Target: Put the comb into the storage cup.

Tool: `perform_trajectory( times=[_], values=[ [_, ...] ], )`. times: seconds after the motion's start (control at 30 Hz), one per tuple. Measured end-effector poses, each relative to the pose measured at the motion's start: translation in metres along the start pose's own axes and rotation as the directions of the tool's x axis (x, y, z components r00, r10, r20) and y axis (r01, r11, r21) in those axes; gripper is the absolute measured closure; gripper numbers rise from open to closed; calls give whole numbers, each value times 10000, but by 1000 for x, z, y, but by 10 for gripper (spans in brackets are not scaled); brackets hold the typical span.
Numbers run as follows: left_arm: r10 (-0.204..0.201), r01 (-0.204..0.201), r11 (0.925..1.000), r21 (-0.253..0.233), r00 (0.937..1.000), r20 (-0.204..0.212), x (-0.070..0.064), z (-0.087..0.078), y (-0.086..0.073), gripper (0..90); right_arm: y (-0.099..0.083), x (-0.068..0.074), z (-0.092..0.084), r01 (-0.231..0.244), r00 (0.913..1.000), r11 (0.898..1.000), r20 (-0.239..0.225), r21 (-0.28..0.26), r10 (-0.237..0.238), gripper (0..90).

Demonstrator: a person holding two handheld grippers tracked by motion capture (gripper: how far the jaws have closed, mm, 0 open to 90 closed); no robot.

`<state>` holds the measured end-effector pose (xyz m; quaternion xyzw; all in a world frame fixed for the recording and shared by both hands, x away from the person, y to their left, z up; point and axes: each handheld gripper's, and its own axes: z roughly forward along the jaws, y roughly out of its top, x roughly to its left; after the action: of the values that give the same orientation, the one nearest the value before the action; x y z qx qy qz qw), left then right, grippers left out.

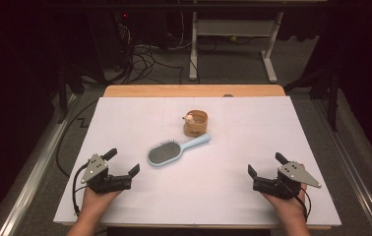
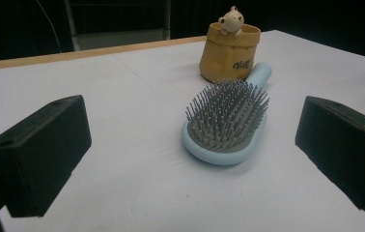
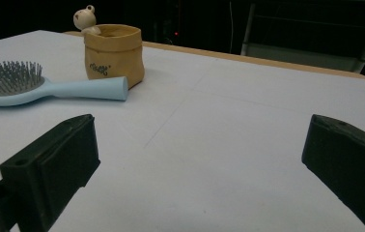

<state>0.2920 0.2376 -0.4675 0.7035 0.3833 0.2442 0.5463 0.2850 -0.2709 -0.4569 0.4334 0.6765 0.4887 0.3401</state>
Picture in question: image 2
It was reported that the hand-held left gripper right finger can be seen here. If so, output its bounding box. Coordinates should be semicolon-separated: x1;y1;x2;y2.
295;95;365;214

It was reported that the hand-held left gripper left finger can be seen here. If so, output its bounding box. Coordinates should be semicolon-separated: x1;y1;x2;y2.
0;94;93;218

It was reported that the light blue hairbrush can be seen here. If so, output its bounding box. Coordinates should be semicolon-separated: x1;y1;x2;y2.
181;62;273;166

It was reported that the yellow bag-shaped holder with bear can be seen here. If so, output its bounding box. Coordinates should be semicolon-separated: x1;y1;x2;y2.
198;5;262;83

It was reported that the thin grey cable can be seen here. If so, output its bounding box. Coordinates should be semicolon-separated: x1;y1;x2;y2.
35;0;63;54

